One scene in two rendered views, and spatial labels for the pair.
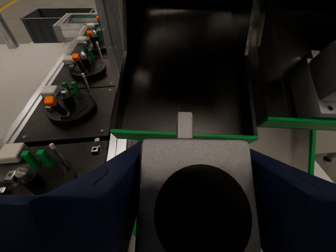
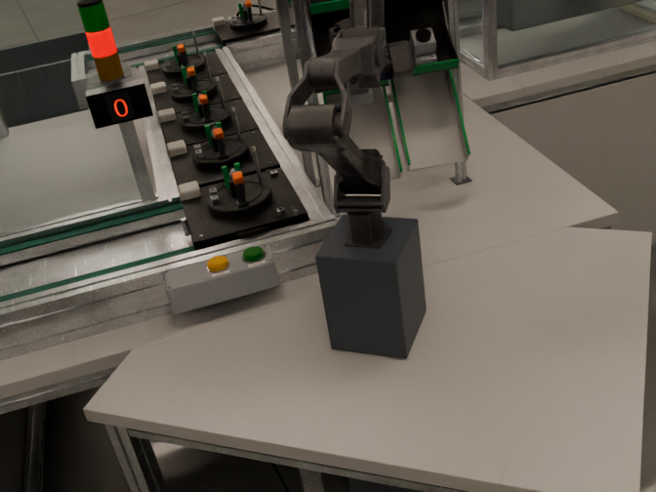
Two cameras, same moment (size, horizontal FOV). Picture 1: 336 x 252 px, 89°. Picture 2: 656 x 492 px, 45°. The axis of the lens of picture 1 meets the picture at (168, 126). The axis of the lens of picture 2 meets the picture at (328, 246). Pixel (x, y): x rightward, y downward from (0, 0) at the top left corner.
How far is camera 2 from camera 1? 1.45 m
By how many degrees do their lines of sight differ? 14
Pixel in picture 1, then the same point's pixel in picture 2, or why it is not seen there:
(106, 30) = (303, 48)
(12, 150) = (191, 185)
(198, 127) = not seen: hidden behind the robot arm
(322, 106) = (416, 59)
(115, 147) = (292, 172)
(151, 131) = not seen: hidden behind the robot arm
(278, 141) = (439, 105)
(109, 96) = (257, 138)
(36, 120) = (184, 172)
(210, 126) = not seen: hidden behind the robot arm
